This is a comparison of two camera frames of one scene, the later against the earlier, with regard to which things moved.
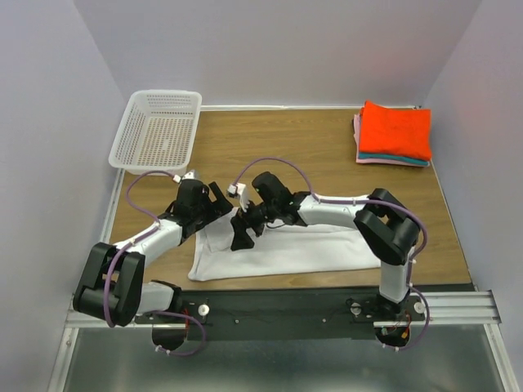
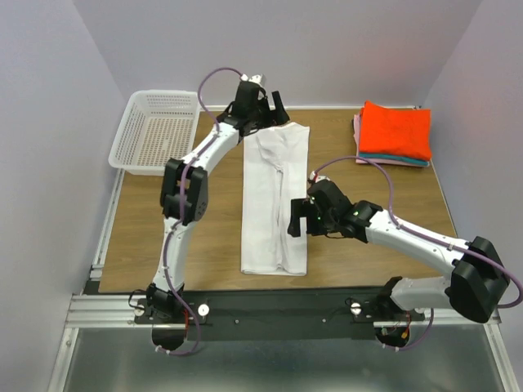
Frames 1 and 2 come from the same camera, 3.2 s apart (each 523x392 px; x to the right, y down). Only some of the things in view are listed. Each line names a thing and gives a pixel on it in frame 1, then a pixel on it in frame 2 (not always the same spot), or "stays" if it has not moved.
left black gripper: x=218 y=207 to x=276 y=117
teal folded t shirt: x=392 y=157 stays
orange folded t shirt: x=401 y=132 stays
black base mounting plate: x=213 y=314 stays
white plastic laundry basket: x=159 y=132 stays
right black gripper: x=239 y=224 to x=301 y=207
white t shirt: x=279 y=250 to x=274 y=172
